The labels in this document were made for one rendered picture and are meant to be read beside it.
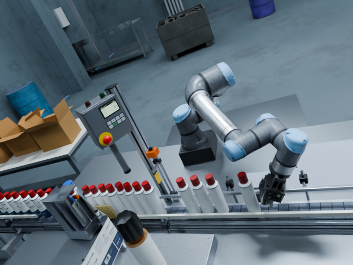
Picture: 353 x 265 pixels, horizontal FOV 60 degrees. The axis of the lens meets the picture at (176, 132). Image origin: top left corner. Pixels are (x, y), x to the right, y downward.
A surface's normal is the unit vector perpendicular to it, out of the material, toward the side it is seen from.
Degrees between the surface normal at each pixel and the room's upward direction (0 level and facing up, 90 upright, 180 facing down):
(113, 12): 90
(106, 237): 90
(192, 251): 0
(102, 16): 90
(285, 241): 0
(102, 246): 90
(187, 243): 0
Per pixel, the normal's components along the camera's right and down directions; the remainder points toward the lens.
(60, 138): -0.09, 0.51
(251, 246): -0.37, -0.81
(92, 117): 0.54, 0.21
